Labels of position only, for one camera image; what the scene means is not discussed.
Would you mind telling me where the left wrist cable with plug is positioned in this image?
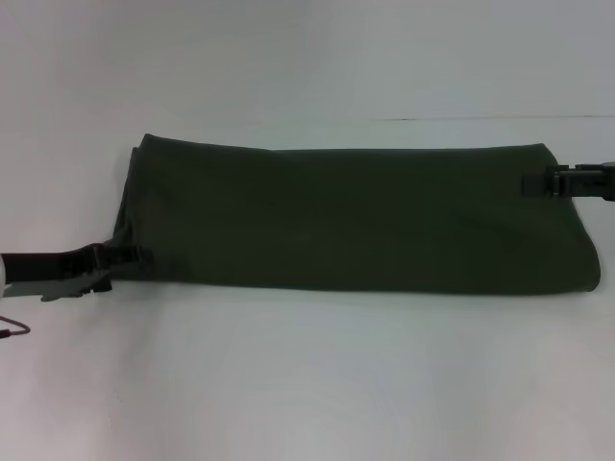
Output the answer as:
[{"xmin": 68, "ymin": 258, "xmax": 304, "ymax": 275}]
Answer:
[{"xmin": 0, "ymin": 316, "xmax": 32, "ymax": 340}]

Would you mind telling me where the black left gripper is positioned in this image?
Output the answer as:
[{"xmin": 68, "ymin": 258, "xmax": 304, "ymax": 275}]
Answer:
[{"xmin": 3, "ymin": 243, "xmax": 156, "ymax": 303}]

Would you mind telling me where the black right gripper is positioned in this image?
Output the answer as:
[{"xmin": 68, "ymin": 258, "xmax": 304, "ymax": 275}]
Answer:
[{"xmin": 520, "ymin": 162, "xmax": 615, "ymax": 202}]

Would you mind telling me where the dark green FREE t-shirt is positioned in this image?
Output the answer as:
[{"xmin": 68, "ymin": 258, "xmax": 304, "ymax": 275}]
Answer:
[{"xmin": 108, "ymin": 133, "xmax": 604, "ymax": 294}]

